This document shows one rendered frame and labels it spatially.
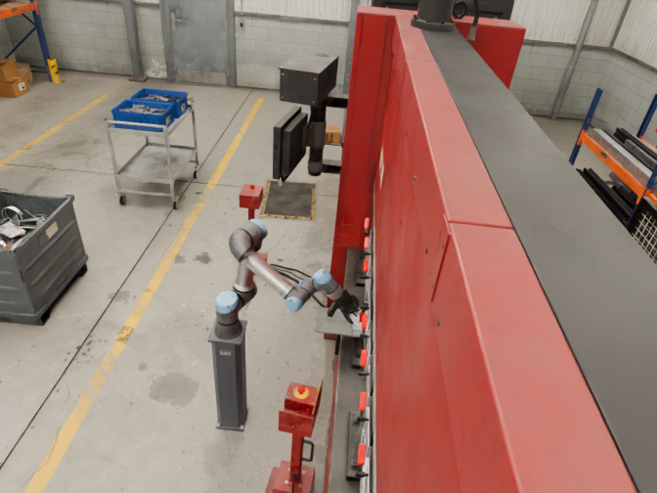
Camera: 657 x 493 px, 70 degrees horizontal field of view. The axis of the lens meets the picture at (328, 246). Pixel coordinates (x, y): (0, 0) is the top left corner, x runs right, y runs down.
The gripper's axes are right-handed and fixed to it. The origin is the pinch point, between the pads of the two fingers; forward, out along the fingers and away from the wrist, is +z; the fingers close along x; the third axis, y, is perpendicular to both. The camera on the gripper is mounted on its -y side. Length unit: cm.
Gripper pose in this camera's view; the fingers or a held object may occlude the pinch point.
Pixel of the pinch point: (357, 322)
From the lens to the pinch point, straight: 241.5
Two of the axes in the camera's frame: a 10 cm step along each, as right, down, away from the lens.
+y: 8.1, -4.5, -3.8
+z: 5.9, 7.0, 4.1
